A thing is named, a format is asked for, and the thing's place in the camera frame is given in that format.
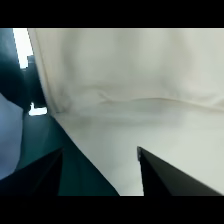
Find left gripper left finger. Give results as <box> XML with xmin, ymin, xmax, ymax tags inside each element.
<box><xmin>0</xmin><ymin>147</ymin><xmax>64</xmax><ymax>197</ymax></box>

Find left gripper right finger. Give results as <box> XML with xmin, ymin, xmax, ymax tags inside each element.
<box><xmin>136</xmin><ymin>145</ymin><xmax>224</xmax><ymax>197</ymax></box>

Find white shirt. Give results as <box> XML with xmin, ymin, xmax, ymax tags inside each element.
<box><xmin>27</xmin><ymin>28</ymin><xmax>224</xmax><ymax>197</ymax></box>

